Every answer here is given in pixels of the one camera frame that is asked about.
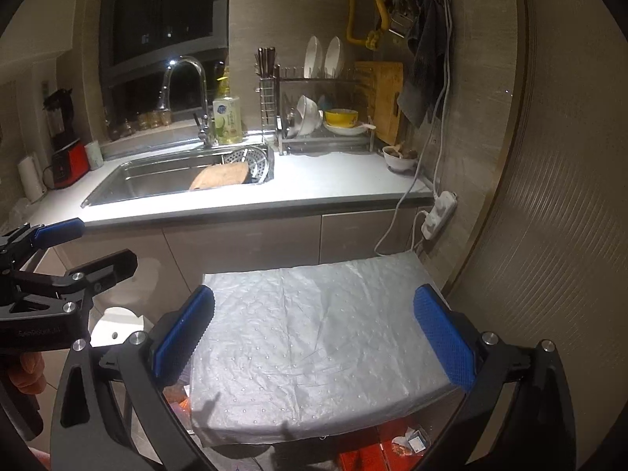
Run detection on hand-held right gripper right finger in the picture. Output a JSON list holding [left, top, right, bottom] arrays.
[[413, 285, 577, 471]]

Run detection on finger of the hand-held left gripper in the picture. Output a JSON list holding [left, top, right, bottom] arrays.
[[64, 249, 138, 305], [0, 217, 84, 270]]

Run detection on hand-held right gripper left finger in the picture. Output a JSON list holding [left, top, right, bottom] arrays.
[[49, 285, 217, 471]]

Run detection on person's left hand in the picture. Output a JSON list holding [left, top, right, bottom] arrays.
[[7, 351, 47, 396]]

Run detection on white toilet paper roll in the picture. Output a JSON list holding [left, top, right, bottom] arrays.
[[91, 307, 153, 349]]

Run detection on paper towel roll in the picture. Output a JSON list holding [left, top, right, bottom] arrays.
[[17, 153, 47, 202]]

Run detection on red black blender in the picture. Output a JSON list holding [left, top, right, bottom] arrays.
[[43, 88, 91, 190]]

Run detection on white mug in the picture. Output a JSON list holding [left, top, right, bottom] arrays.
[[84, 141, 105, 170]]

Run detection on steel sink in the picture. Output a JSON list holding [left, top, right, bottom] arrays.
[[81, 144, 276, 209]]

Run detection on small white blue carton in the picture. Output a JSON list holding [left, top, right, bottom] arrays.
[[405, 427, 429, 453]]

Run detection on beige kitchen cabinet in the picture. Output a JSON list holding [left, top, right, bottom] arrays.
[[29, 206, 433, 334]]

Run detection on silver table cover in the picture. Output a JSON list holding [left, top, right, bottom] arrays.
[[189, 250, 464, 447]]

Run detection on white power strip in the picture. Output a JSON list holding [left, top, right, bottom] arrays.
[[422, 190, 458, 241]]

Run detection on red cardboard box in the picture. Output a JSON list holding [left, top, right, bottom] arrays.
[[338, 422, 433, 471]]

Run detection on wooden board in sink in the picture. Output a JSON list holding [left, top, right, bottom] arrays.
[[189, 163, 251, 191]]

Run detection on metal colander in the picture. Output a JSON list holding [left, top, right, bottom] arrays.
[[223, 146, 270, 184]]

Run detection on white bowl with food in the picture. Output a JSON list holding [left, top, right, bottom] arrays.
[[383, 143, 419, 173]]

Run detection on dish soap bottle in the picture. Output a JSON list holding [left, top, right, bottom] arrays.
[[212, 66, 245, 145]]

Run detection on chrome faucet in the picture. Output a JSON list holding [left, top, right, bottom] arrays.
[[161, 56, 217, 147]]

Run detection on metal utensil holder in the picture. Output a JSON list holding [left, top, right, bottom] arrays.
[[254, 46, 278, 128]]

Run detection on metal dish rack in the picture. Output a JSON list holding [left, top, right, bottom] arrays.
[[255, 61, 376, 155]]

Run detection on white flat plate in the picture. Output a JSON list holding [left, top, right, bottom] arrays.
[[323, 122, 369, 137]]

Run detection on dark window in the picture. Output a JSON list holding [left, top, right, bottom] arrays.
[[100, 0, 231, 123]]

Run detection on yellow bowl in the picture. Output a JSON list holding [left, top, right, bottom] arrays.
[[324, 109, 360, 127]]

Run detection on wooden cutting board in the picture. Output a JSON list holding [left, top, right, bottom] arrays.
[[354, 61, 404, 145]]

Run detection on white upturned bowl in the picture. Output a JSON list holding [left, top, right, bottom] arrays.
[[296, 94, 325, 135]]

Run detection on grey towel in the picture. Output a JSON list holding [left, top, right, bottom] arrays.
[[396, 0, 449, 128]]

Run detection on white upright plate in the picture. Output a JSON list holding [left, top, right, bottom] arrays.
[[303, 35, 325, 79], [324, 35, 345, 79]]

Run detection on yellow gas pipe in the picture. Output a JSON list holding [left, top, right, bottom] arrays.
[[365, 0, 392, 50], [346, 0, 364, 45]]

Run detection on long white cable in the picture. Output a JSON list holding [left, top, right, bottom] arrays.
[[375, 0, 452, 256]]

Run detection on short white cable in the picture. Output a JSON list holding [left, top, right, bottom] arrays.
[[436, 122, 446, 193]]

